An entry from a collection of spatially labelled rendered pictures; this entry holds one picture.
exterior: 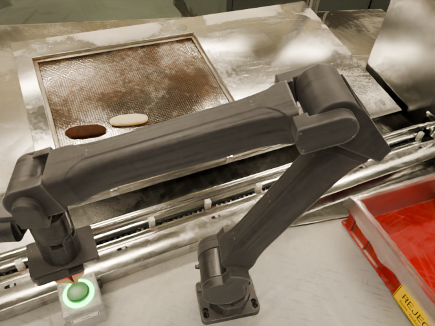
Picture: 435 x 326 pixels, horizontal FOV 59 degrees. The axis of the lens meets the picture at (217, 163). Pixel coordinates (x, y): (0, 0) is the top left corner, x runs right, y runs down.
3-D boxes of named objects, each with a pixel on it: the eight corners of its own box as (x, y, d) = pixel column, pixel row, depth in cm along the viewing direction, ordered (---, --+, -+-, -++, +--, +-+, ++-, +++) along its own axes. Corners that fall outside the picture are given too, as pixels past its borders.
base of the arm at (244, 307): (202, 326, 76) (260, 314, 78) (204, 308, 70) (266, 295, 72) (194, 286, 82) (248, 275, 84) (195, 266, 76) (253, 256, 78)
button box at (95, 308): (72, 343, 75) (58, 320, 67) (65, 307, 80) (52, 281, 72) (113, 326, 78) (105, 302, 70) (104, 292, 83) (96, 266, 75)
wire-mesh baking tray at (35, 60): (69, 204, 87) (68, 201, 85) (32, 61, 111) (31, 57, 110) (262, 149, 103) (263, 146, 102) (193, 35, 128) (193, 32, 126)
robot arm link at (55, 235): (60, 220, 51) (67, 188, 55) (5, 224, 50) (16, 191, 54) (71, 249, 56) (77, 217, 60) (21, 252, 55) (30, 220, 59)
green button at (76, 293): (70, 308, 70) (68, 304, 68) (66, 289, 72) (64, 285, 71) (92, 300, 71) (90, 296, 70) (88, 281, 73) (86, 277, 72)
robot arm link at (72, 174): (359, 144, 43) (329, 89, 51) (359, 106, 39) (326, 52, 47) (17, 237, 48) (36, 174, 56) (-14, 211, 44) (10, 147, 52)
